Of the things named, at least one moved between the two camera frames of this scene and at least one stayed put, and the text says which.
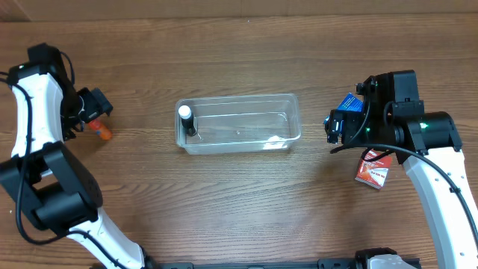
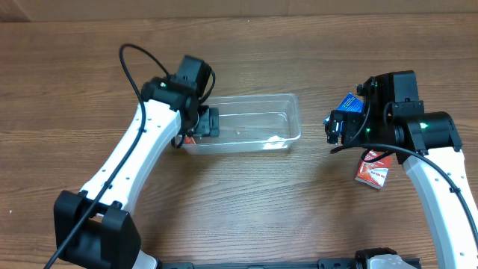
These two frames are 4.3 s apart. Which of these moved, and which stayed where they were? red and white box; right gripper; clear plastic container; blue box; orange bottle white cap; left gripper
Moved: orange bottle white cap; left gripper
Stayed: red and white box; blue box; right gripper; clear plastic container
